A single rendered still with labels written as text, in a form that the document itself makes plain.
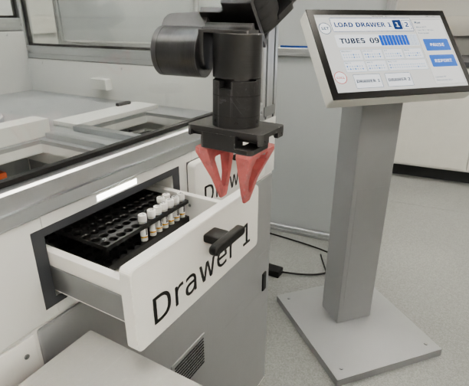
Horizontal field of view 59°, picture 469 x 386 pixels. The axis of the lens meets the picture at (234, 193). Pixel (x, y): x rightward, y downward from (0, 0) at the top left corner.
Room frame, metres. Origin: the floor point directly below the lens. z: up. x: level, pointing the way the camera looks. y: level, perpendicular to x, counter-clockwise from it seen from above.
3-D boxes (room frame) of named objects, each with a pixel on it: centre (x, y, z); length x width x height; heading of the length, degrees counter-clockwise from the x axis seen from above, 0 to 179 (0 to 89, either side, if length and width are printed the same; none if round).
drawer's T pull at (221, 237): (0.48, 0.02, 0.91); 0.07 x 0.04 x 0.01; 150
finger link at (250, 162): (0.50, 0.00, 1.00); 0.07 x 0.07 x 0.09; 60
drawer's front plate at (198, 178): (0.83, 0.01, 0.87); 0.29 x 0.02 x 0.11; 150
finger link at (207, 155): (0.50, 0.00, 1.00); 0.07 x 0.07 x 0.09; 60
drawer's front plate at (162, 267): (0.49, 0.04, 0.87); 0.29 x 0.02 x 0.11; 150
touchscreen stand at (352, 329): (1.37, -0.48, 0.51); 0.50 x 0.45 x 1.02; 19
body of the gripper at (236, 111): (0.50, 0.00, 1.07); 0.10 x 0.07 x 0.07; 60
